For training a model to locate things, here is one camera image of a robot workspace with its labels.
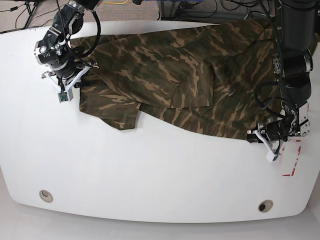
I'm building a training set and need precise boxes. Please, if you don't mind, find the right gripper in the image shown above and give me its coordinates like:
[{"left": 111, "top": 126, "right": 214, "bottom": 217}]
[{"left": 41, "top": 62, "right": 99, "bottom": 94}]

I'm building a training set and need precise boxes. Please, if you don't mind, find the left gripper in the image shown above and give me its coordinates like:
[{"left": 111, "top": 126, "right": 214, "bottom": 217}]
[{"left": 246, "top": 121, "right": 288, "bottom": 154}]

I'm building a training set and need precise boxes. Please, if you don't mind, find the camouflage t-shirt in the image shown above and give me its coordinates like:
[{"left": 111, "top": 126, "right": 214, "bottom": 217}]
[{"left": 79, "top": 18, "right": 278, "bottom": 140}]

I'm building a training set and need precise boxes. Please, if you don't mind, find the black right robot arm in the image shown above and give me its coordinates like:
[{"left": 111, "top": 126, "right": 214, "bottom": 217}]
[{"left": 34, "top": 0, "right": 102, "bottom": 101}]

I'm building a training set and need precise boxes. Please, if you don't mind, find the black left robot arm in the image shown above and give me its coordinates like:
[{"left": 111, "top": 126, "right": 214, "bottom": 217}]
[{"left": 247, "top": 0, "right": 320, "bottom": 162}]

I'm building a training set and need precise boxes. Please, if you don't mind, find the red tape rectangle marking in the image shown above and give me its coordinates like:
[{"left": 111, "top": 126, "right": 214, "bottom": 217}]
[{"left": 280, "top": 139, "right": 303, "bottom": 177}]

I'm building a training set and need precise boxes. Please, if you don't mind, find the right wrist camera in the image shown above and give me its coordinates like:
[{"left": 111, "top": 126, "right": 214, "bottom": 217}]
[{"left": 57, "top": 89, "right": 74, "bottom": 103}]

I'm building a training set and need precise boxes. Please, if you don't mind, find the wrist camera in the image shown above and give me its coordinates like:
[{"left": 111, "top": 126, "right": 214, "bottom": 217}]
[
  {"left": 265, "top": 150, "right": 280, "bottom": 163},
  {"left": 57, "top": 89, "right": 74, "bottom": 103}
]

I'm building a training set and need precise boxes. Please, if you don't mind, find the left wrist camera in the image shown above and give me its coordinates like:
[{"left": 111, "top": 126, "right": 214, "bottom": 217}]
[{"left": 265, "top": 150, "right": 280, "bottom": 163}]

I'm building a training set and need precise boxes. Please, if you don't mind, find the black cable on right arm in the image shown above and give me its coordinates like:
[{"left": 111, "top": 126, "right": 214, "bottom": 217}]
[{"left": 54, "top": 0, "right": 102, "bottom": 73}]

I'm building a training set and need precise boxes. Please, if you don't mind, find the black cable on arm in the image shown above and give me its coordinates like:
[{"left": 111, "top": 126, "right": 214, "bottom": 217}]
[
  {"left": 54, "top": 0, "right": 102, "bottom": 73},
  {"left": 253, "top": 0, "right": 296, "bottom": 141}
]

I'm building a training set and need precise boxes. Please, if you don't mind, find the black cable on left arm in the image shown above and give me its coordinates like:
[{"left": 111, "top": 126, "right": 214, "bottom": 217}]
[{"left": 253, "top": 0, "right": 296, "bottom": 141}]

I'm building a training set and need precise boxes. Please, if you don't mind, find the right table cable grommet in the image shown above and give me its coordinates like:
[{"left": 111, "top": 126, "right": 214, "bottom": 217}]
[{"left": 258, "top": 199, "right": 274, "bottom": 213}]

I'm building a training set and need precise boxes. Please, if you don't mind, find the table cable grommet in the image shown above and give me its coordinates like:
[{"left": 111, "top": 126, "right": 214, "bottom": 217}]
[
  {"left": 258, "top": 199, "right": 274, "bottom": 213},
  {"left": 39, "top": 190, "right": 53, "bottom": 203}
]

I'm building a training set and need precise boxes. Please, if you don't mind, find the yellow cable on floor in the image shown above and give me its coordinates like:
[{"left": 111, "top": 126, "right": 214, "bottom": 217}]
[{"left": 101, "top": 0, "right": 129, "bottom": 6}]

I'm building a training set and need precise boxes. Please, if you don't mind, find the left table cable grommet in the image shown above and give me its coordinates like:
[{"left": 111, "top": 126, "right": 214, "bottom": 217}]
[{"left": 39, "top": 190, "right": 53, "bottom": 203}]

